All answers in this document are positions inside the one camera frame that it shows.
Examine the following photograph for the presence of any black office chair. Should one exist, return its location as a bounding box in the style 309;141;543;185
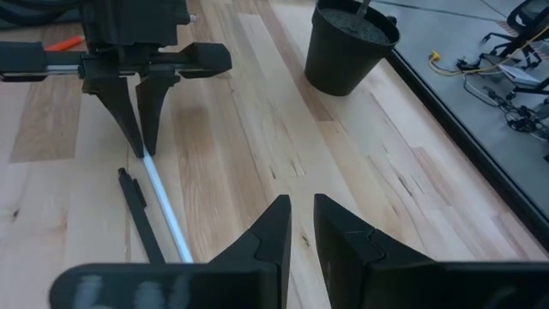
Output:
479;0;549;98

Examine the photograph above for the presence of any yellow cable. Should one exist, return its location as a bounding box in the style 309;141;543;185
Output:
427;25;549;78

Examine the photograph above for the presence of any white booklet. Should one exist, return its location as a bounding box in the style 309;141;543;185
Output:
498;63;542;87

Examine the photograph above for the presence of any orange pencil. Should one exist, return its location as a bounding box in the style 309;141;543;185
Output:
44;34;87;53

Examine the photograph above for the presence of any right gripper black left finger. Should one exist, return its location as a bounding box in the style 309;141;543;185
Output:
48;194;293;309

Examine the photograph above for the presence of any green plant in black pot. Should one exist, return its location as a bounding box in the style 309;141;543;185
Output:
304;0;401;97

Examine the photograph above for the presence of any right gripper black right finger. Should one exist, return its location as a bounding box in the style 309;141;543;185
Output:
312;192;549;309

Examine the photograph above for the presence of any black cable bundle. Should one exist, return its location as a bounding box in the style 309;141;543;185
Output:
462;72;549;142

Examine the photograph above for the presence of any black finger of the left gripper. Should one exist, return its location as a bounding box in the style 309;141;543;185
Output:
94;76;145;159
135;75;181;157

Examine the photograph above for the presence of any white pencil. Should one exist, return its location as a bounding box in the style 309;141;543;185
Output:
142;148;195;264

